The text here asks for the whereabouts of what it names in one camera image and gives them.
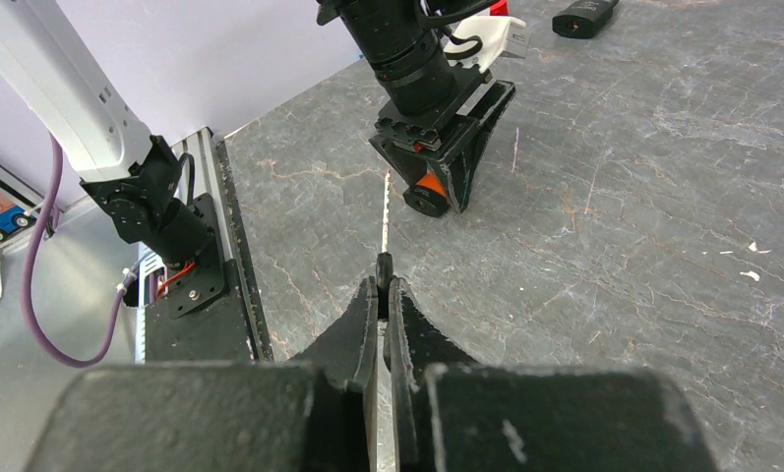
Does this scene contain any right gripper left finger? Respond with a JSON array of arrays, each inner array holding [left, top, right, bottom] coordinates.
[[292, 276, 379, 471]]

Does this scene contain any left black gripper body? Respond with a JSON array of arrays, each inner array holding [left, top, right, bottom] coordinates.
[[370, 61, 503, 190]]

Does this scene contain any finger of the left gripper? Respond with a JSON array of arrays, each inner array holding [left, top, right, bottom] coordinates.
[[445, 81, 515, 213]]

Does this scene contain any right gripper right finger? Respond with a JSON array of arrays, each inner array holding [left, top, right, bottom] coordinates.
[[384, 277, 475, 471]]

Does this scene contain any orange black padlock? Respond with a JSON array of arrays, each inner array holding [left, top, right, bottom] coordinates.
[[403, 172, 450, 218]]

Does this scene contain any black key bunch small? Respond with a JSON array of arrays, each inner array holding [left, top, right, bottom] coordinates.
[[376, 169, 393, 321]]

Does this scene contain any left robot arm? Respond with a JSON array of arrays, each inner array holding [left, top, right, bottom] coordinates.
[[0, 1, 528, 267]]

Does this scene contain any red cylinder block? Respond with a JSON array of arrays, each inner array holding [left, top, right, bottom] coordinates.
[[488, 0, 510, 16]]

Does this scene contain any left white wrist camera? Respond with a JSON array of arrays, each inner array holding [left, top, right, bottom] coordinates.
[[443, 15, 529, 74]]

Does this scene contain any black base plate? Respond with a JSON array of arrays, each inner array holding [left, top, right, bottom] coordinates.
[[135, 128, 274, 363]]

